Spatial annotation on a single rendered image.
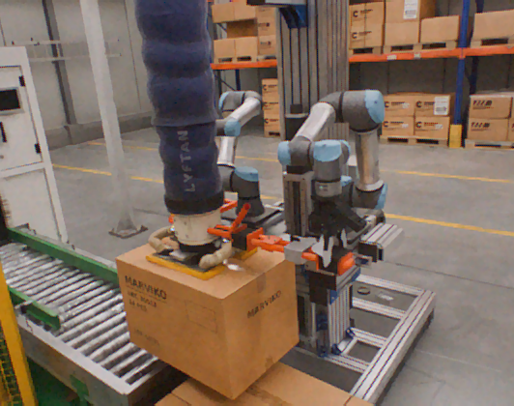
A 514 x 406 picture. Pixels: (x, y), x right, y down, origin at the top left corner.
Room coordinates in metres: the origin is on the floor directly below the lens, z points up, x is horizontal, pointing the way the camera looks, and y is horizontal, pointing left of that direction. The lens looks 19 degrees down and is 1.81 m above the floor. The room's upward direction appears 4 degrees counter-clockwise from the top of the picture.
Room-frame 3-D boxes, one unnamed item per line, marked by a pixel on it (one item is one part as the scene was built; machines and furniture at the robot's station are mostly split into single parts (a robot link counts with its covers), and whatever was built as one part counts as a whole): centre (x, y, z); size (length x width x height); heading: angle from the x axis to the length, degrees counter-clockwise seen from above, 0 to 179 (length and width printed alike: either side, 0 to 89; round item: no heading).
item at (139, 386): (1.71, 0.32, 0.58); 0.70 x 0.03 x 0.06; 139
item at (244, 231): (1.47, 0.03, 1.20); 0.10 x 0.08 x 0.06; 139
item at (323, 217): (1.26, -0.21, 1.35); 0.09 x 0.08 x 0.12; 49
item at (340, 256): (1.23, -0.23, 1.21); 0.08 x 0.07 x 0.05; 49
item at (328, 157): (1.26, -0.22, 1.51); 0.09 x 0.08 x 0.11; 155
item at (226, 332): (1.63, 0.22, 0.87); 0.60 x 0.40 x 0.40; 49
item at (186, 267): (1.56, 0.28, 1.10); 0.34 x 0.10 x 0.05; 49
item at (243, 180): (2.20, 0.03, 1.20); 0.13 x 0.12 x 0.14; 66
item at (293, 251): (1.33, -0.13, 1.20); 0.07 x 0.07 x 0.04; 49
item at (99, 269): (2.91, 1.31, 0.60); 1.60 x 0.10 x 0.09; 49
